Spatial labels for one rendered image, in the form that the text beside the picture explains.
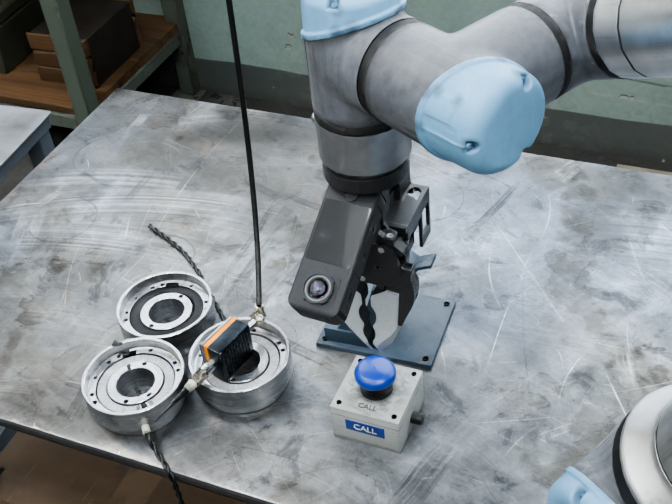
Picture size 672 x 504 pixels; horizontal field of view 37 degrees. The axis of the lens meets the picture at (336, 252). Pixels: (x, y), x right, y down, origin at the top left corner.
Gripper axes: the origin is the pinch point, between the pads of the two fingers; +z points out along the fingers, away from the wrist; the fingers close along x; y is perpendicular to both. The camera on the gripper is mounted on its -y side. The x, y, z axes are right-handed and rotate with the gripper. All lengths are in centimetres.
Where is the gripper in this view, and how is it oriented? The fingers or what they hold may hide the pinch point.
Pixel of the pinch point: (372, 343)
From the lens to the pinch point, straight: 92.2
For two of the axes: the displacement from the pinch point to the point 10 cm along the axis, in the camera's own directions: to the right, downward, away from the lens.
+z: 0.9, 7.5, 6.5
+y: 3.9, -6.3, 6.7
